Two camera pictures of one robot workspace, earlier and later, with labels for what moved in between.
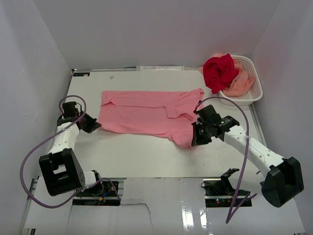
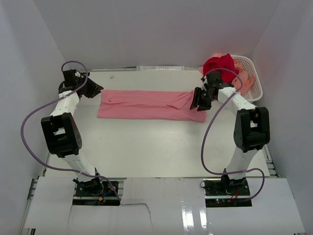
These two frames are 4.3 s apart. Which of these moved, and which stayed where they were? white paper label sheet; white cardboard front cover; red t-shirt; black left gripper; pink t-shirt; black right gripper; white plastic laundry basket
Moved: black right gripper; black left gripper; pink t-shirt
Stayed: white paper label sheet; red t-shirt; white cardboard front cover; white plastic laundry basket
